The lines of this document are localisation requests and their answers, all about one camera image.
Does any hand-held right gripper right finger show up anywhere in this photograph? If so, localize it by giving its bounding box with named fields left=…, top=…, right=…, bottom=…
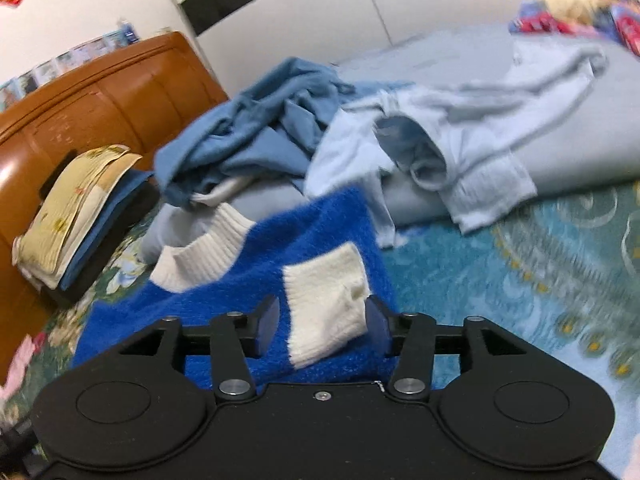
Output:
left=365, top=296, right=521, bottom=403

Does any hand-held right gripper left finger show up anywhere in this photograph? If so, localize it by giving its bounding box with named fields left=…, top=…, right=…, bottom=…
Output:
left=120, top=296, right=281, bottom=403

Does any blue fuzzy sweater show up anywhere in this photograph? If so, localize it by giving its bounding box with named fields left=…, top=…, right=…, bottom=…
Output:
left=72, top=186, right=398, bottom=396

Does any green floral blanket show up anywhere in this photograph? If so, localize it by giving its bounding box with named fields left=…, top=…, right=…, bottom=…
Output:
left=0, top=180, right=640, bottom=480

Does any dark grey pillow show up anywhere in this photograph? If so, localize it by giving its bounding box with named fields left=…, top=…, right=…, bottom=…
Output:
left=47, top=185, right=161, bottom=306

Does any blue folded cloth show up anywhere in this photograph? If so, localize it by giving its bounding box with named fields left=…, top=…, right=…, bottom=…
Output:
left=57, top=170, right=156, bottom=286

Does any blue crumpled garment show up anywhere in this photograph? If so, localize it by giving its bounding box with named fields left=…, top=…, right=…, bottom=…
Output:
left=154, top=57, right=361, bottom=211

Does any stack of pillows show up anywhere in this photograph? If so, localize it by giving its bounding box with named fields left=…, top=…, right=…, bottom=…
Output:
left=14, top=144, right=143, bottom=268

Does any white pillow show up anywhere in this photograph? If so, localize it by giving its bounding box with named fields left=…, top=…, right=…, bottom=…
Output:
left=12, top=247, right=66, bottom=291

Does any pale blue garment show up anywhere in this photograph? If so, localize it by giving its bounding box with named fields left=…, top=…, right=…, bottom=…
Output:
left=304, top=42, right=610, bottom=250

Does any pink cloth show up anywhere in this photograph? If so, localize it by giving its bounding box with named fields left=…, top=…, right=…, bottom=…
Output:
left=0, top=335, right=36, bottom=401

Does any wooden bed headboard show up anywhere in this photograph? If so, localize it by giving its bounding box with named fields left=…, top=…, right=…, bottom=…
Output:
left=0, top=31, right=231, bottom=311

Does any light blue sheet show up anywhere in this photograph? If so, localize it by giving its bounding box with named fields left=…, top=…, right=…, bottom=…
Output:
left=332, top=22, right=640, bottom=196

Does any white and black wardrobe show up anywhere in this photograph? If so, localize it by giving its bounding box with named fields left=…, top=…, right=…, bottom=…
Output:
left=150, top=0, right=551, bottom=68

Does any blue plastic bottle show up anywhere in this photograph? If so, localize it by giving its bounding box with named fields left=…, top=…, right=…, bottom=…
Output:
left=117, top=17, right=141, bottom=46

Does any row of photo frames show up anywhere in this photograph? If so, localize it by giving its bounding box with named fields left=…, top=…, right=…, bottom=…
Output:
left=0, top=35, right=123, bottom=106

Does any colourful flower blanket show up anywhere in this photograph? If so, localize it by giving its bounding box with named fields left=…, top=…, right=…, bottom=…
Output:
left=507, top=0, right=640, bottom=56

